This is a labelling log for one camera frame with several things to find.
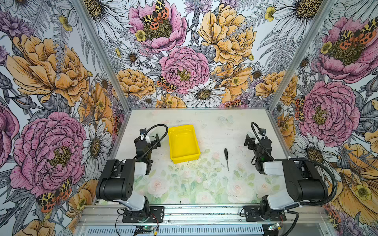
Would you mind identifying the black handled screwdriver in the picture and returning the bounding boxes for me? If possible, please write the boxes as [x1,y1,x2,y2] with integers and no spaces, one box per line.
[224,148,229,171]

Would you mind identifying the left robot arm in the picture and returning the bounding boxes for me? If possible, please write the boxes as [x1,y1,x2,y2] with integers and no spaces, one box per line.
[95,129,160,223]

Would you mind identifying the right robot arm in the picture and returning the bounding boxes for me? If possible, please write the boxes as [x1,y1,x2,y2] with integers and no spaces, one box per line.
[244,132,329,221]

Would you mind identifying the yellow plastic bin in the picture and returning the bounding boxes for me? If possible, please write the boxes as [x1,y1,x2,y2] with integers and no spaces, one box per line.
[168,124,201,164]

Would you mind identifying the right green circuit board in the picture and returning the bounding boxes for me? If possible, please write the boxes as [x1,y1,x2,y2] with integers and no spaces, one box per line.
[267,223,281,231]

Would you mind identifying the green circuit board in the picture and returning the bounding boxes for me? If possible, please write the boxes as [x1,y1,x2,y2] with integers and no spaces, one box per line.
[267,223,281,231]
[134,226,155,235]

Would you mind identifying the left green circuit board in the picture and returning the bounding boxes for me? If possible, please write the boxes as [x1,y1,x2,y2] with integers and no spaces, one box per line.
[134,226,155,235]

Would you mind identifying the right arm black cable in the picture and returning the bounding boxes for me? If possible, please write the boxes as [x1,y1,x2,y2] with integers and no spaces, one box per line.
[250,121,338,206]

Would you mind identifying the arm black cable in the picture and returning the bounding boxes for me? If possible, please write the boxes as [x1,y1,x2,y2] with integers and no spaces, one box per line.
[250,121,338,206]
[135,123,169,162]

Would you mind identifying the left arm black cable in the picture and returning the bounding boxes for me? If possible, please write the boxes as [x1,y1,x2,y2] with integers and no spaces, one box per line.
[135,123,169,162]

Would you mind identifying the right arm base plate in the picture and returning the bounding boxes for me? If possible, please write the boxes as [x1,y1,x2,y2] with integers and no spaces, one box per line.
[242,206,286,222]

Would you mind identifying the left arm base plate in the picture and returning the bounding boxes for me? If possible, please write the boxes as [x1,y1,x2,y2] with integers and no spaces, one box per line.
[122,206,165,223]

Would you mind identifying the white vented cable duct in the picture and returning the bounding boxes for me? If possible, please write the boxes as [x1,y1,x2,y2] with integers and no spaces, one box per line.
[81,224,264,236]

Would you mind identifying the aluminium front rail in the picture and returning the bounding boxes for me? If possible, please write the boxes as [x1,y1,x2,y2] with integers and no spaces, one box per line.
[78,204,328,227]

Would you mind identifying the right aluminium corner post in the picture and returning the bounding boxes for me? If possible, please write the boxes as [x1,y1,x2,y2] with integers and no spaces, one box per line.
[266,1,336,112]

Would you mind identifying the aluminium corner post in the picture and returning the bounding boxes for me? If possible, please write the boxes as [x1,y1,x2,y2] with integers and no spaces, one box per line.
[72,1,131,115]
[266,1,336,112]

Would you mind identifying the left aluminium corner post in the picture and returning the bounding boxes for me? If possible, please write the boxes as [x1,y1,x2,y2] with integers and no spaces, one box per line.
[72,1,131,115]

